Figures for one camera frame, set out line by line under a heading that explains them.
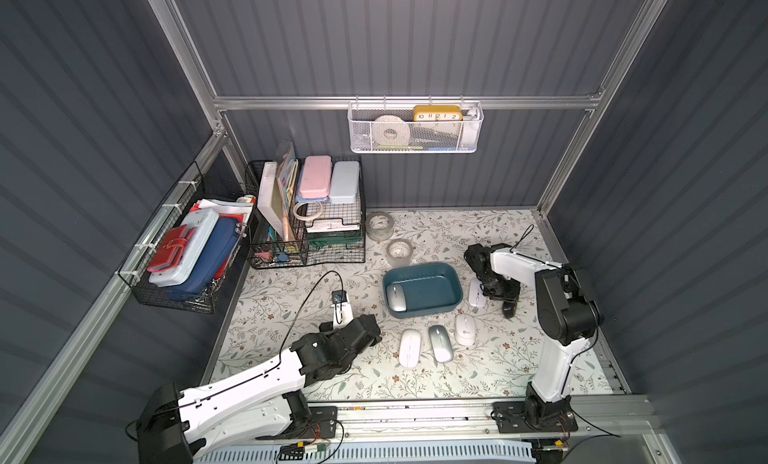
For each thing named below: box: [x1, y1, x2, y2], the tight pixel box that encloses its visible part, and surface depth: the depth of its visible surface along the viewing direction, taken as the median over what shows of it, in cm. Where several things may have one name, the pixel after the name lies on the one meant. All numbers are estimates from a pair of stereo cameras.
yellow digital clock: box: [413, 105, 463, 122], surface depth 90 cm
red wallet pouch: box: [147, 224, 196, 272], surface depth 64 cm
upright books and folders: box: [257, 143, 299, 242], surface depth 93 cm
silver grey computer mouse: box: [428, 324, 454, 363], surface depth 87 cm
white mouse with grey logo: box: [468, 278, 487, 308], surface depth 96 cm
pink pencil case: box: [299, 155, 333, 199], surface depth 97 cm
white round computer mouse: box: [455, 314, 477, 347], surface depth 88 cm
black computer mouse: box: [502, 301, 517, 319], surface depth 91 cm
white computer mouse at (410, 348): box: [399, 328, 422, 369], surface depth 85 cm
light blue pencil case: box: [328, 160, 360, 204], surface depth 99 cm
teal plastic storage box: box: [382, 262, 464, 319], surface depth 99 cm
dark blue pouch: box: [164, 218, 240, 300], surface depth 68 cm
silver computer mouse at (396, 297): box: [386, 284, 407, 312], surface depth 96 cm
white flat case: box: [148, 209, 220, 288], surface depth 66 cm
